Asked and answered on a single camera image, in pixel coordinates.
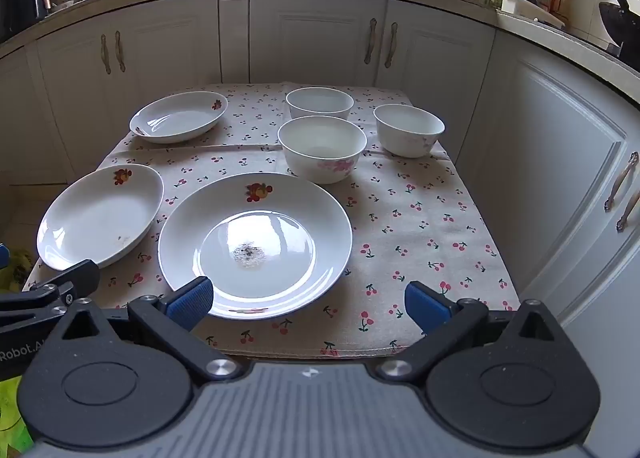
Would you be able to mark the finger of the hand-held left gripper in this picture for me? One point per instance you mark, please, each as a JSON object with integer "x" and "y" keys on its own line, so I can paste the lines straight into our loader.
{"x": 3, "y": 255}
{"x": 75, "y": 280}

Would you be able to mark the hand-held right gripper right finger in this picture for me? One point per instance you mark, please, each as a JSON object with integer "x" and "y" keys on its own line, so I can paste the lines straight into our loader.
{"x": 425, "y": 305}

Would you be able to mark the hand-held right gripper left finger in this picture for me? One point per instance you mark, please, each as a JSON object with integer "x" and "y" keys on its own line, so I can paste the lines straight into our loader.
{"x": 192, "y": 300}

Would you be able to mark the white oval plate fruit print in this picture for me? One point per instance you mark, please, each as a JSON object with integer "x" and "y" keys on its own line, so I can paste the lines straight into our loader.
{"x": 100, "y": 218}
{"x": 175, "y": 118}

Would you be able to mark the large round white plate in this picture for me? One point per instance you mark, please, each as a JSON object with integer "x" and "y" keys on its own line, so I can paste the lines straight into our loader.
{"x": 300, "y": 218}

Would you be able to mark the white bowl pale flower print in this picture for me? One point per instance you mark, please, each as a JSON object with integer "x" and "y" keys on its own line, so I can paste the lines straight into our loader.
{"x": 320, "y": 100}
{"x": 405, "y": 133}

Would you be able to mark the white bowl bold pink flowers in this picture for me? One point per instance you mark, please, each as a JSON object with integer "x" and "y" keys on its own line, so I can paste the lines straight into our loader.
{"x": 320, "y": 158}

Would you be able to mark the green plastic bag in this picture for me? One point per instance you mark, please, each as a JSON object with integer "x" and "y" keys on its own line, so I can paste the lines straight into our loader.
{"x": 10, "y": 413}

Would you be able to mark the cherry print tablecloth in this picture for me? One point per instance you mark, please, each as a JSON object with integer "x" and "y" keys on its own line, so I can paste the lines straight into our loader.
{"x": 410, "y": 218}

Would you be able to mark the white cabinet door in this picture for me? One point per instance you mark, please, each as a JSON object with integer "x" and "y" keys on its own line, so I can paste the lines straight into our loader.
{"x": 550, "y": 148}
{"x": 75, "y": 103}
{"x": 30, "y": 113}
{"x": 440, "y": 63}
{"x": 170, "y": 48}
{"x": 615, "y": 298}
{"x": 310, "y": 38}

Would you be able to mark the black air fryer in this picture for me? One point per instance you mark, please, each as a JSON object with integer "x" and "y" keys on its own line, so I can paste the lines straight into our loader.
{"x": 20, "y": 3}

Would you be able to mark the narrow white cabinet panel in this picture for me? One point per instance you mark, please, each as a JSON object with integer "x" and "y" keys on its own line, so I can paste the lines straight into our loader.
{"x": 234, "y": 38}

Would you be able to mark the white plastic tray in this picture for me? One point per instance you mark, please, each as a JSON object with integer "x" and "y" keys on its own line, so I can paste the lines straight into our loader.
{"x": 530, "y": 8}

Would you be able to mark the black wok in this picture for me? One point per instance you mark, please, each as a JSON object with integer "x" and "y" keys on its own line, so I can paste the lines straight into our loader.
{"x": 617, "y": 23}

